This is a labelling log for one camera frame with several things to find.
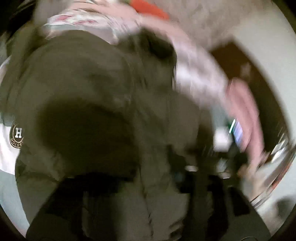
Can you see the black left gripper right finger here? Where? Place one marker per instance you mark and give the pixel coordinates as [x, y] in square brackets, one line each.
[219, 212]

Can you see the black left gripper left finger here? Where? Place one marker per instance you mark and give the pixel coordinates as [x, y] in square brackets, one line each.
[78, 209]

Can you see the olive green puffer jacket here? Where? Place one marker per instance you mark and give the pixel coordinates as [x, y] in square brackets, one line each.
[88, 107]

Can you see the grey white striped bed quilt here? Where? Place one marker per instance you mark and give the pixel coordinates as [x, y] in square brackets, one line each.
[11, 141]

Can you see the pink folded blanket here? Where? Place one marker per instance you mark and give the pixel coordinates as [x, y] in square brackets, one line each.
[241, 106]

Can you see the floral pink pillow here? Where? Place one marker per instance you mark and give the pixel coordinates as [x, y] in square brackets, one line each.
[197, 74]

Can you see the dark wooden cabinet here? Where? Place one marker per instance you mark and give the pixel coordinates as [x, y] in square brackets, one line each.
[235, 63]

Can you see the orange carrot plush pillow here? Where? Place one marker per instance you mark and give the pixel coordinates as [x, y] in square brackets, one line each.
[143, 7]

